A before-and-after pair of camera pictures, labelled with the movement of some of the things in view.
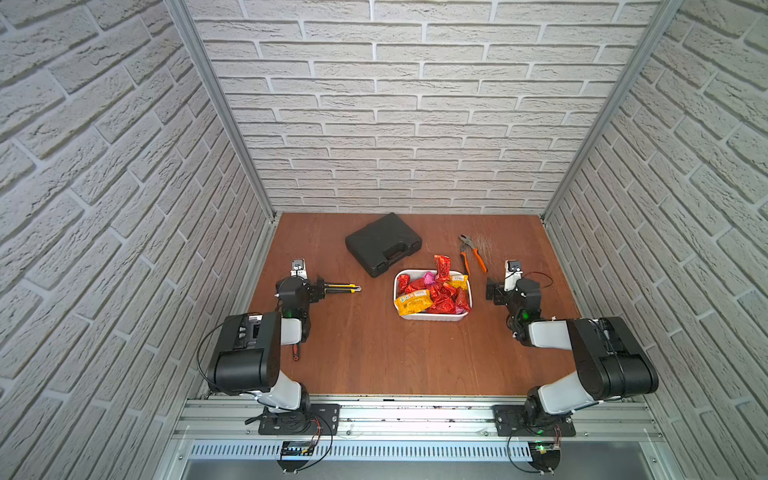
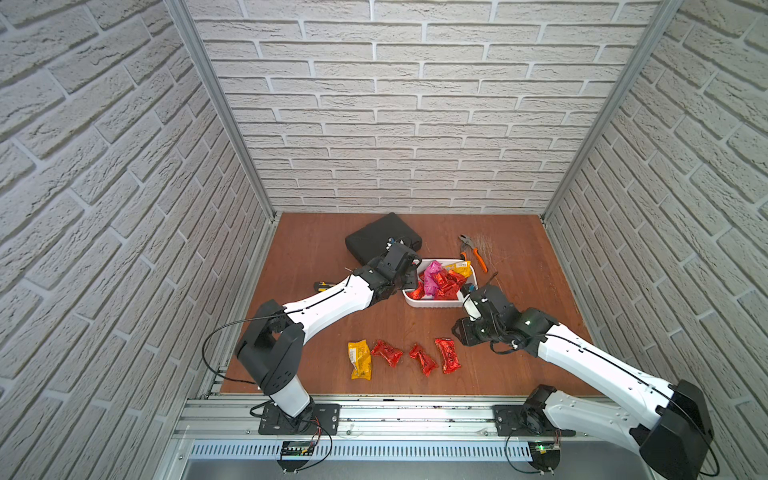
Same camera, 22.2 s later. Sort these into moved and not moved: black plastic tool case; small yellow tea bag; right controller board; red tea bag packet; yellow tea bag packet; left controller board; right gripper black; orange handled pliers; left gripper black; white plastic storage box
Moved: white plastic storage box; right gripper black; red tea bag packet; small yellow tea bag; yellow tea bag packet; left gripper black
Not moved: left controller board; black plastic tool case; orange handled pliers; right controller board
